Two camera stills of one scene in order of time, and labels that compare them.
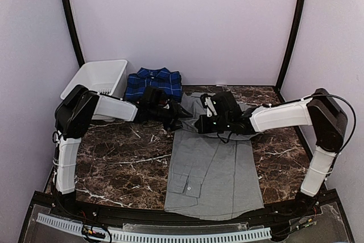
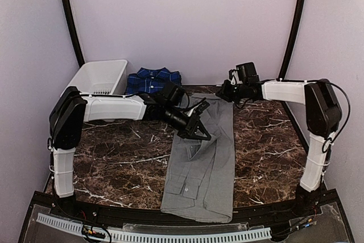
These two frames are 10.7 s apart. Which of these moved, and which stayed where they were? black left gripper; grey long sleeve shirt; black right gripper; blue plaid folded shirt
Moved: black left gripper; grey long sleeve shirt; black right gripper
Stayed: blue plaid folded shirt
